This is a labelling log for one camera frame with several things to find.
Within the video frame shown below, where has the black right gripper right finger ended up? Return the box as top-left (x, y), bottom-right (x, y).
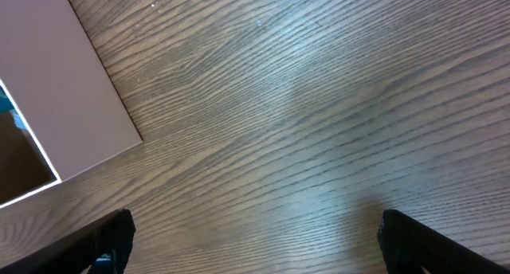
top-left (377, 209), bottom-right (509, 274)

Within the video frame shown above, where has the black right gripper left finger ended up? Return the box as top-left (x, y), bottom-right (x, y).
top-left (1, 209), bottom-right (136, 274)

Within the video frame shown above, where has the blue mouthwash bottle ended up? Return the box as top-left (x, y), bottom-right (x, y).
top-left (1, 88), bottom-right (27, 131)

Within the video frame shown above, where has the white cardboard box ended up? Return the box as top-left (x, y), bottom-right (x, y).
top-left (1, 0), bottom-right (143, 207)

